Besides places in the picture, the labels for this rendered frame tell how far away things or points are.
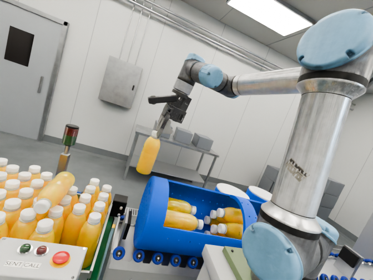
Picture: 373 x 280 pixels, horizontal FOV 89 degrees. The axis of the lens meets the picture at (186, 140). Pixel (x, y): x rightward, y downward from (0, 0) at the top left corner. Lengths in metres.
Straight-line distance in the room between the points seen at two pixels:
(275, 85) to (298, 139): 0.27
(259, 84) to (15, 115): 4.38
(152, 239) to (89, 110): 3.66
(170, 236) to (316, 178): 0.53
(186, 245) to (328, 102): 0.64
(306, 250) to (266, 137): 4.80
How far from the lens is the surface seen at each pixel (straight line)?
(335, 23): 0.48
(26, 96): 4.52
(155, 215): 0.73
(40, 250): 0.64
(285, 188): 0.44
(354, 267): 1.65
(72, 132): 1.14
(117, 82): 3.89
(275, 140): 5.37
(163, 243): 0.79
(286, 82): 0.65
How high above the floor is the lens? 1.55
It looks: 9 degrees down
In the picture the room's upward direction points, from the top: 20 degrees clockwise
